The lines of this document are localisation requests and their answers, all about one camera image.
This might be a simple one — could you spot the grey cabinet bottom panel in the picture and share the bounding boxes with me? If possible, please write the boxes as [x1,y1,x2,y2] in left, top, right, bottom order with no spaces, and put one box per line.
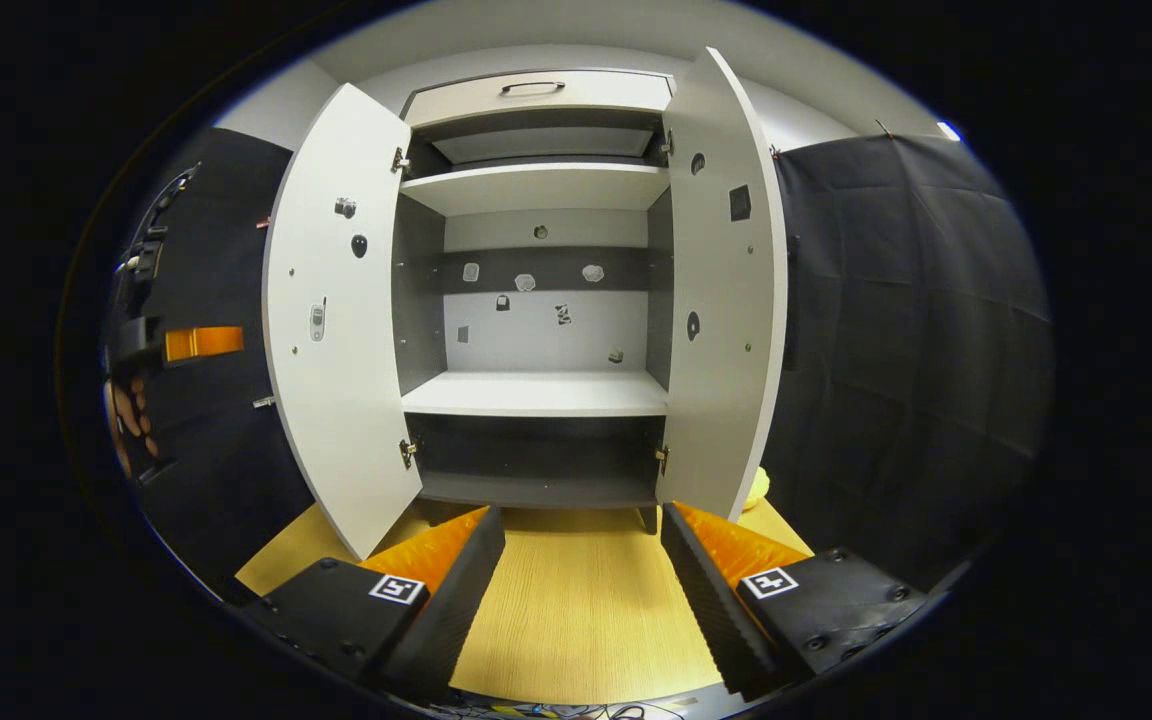
[419,472,659,509]

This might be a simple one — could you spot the white shoe cabinet door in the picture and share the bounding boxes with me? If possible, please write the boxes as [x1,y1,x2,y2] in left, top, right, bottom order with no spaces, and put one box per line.
[656,47,789,523]
[263,83,424,561]

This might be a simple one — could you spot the black door handle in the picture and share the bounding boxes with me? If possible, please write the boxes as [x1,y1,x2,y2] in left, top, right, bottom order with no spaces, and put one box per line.
[782,235,801,373]

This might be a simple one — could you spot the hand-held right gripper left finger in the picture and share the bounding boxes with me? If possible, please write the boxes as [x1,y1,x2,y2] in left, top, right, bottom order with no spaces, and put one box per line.
[241,505,507,706]

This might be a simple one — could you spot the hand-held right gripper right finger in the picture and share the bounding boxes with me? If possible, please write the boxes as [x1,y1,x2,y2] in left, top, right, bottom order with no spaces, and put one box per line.
[660,502,932,701]

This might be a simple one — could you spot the white double-door shoe cabinet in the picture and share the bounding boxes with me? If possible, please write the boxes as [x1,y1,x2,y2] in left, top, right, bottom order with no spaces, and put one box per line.
[391,68,677,536]

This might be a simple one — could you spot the black backdrop cloth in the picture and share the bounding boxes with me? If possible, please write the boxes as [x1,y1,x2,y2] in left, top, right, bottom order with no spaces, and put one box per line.
[101,125,1055,601]

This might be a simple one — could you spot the white cabinet shelf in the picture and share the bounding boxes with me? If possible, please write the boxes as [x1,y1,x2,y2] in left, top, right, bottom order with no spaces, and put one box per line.
[399,163,672,218]
[401,370,670,419]

